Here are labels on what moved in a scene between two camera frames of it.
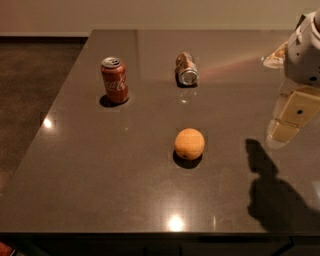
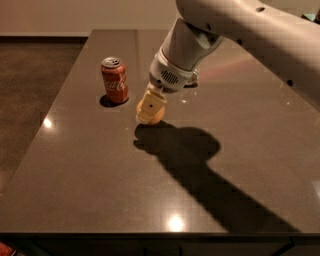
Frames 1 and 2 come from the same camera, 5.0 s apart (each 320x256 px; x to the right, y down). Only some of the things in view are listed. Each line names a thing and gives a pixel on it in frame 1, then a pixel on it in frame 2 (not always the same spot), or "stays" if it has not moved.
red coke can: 116,84 stays
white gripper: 302,59 -> 165,75
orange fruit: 189,144 -> 158,116
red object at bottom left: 5,250 stays
